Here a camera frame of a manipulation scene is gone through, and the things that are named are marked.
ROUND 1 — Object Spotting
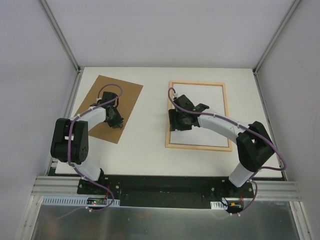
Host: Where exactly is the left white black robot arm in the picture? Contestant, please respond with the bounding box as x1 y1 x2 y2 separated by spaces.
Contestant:
50 91 124 195

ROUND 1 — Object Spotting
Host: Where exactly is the aluminium corner post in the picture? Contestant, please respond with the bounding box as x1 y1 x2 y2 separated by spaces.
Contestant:
252 0 303 76
38 0 81 73

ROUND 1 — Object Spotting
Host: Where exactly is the aluminium front rail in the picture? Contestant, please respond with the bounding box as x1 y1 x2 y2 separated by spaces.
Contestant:
31 174 85 197

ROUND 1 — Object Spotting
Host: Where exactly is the left aluminium corner post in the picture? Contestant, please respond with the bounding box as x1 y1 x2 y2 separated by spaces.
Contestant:
38 0 81 73

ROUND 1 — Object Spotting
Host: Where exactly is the right white cable duct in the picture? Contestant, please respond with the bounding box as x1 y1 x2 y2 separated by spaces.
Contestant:
210 201 228 210

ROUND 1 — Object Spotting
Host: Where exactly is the purple cable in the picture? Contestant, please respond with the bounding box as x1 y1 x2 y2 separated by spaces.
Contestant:
167 87 287 220
41 83 124 221

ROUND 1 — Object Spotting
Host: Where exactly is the landscape photo print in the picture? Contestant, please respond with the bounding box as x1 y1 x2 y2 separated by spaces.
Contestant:
170 83 231 148

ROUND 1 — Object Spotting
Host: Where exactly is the right aluminium corner post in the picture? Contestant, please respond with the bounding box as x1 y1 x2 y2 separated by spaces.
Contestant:
252 0 303 76

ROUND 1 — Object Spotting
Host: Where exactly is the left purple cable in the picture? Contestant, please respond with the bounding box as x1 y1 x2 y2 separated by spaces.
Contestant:
41 83 124 221

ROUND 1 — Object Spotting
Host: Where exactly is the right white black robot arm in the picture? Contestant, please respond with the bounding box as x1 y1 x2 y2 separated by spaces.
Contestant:
168 93 275 198

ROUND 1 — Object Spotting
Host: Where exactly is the brown backing board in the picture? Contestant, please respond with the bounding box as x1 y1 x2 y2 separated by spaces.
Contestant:
73 75 143 144

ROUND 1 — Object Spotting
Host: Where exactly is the left white cable duct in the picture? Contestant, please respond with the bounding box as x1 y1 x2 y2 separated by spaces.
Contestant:
42 196 120 208

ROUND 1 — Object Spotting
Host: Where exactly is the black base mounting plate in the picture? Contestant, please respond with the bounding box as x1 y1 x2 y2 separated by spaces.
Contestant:
77 175 254 209

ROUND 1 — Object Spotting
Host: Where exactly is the light wooden picture frame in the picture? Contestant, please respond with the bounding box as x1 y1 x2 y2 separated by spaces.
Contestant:
165 81 232 152

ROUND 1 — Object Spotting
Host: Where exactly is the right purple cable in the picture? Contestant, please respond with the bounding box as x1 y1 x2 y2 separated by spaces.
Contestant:
167 87 287 220

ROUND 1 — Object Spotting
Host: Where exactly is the white cable duct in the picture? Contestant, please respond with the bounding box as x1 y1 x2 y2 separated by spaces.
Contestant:
42 196 120 208
210 201 228 210

